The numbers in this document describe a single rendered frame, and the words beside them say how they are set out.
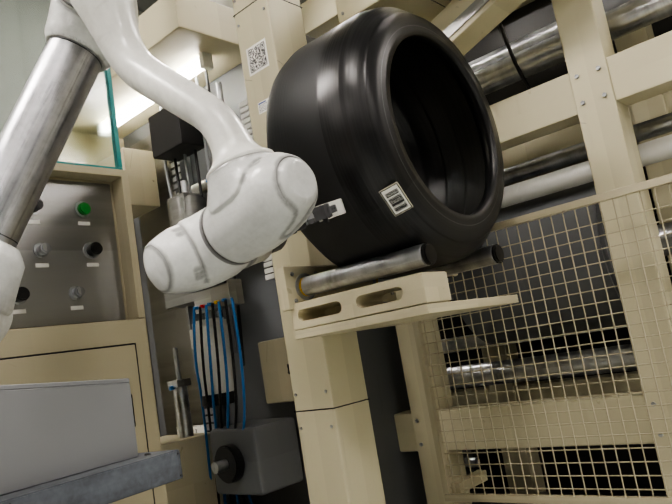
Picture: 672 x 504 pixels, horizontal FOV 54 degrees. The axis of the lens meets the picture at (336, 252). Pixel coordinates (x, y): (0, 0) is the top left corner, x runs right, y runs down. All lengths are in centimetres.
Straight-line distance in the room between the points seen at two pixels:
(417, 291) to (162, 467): 56
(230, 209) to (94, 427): 34
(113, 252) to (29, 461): 88
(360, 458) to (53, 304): 78
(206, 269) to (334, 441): 72
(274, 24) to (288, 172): 95
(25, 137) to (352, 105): 57
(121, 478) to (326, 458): 76
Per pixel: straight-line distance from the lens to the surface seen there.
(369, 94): 126
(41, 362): 151
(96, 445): 95
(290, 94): 137
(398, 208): 125
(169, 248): 95
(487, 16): 187
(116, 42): 113
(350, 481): 158
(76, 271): 164
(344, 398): 158
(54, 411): 91
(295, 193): 84
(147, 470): 94
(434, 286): 127
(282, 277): 146
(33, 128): 125
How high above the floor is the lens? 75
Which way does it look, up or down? 8 degrees up
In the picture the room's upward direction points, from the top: 10 degrees counter-clockwise
